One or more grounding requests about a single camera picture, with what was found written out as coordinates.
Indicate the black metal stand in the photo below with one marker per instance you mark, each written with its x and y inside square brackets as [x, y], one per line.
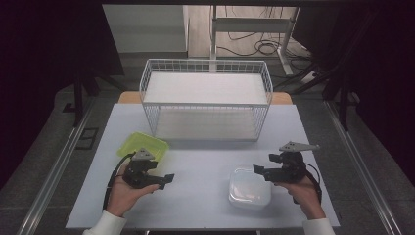
[78, 94]
[342, 98]

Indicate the white metal desk frame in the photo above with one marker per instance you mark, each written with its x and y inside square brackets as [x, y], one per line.
[251, 24]

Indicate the white cabinet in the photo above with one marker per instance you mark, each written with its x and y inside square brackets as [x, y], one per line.
[147, 29]

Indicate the person's right hand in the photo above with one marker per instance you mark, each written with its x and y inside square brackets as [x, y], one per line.
[305, 197]

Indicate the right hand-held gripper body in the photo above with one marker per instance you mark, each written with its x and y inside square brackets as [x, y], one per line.
[288, 169]

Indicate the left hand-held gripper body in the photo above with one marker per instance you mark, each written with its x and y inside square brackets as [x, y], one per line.
[138, 176]

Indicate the black floor bracket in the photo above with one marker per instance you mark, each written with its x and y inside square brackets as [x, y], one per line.
[87, 138]

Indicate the person's left hand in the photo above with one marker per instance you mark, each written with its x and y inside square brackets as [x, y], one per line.
[125, 197]

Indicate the white power strip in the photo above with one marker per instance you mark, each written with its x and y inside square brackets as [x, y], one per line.
[308, 77]

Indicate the green translucent plastic container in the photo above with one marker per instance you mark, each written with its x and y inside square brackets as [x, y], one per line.
[145, 143]

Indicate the white translucent plastic container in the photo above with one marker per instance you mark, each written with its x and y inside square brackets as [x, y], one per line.
[249, 191]

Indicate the metal floor rail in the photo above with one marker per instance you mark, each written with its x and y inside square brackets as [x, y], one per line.
[362, 169]
[55, 169]

